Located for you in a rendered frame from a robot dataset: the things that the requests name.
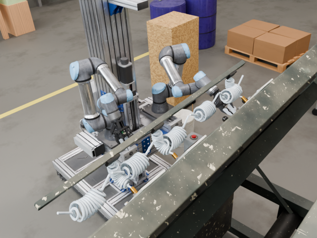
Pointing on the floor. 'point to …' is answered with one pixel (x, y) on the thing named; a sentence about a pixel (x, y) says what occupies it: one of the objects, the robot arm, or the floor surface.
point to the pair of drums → (211, 32)
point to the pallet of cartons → (267, 44)
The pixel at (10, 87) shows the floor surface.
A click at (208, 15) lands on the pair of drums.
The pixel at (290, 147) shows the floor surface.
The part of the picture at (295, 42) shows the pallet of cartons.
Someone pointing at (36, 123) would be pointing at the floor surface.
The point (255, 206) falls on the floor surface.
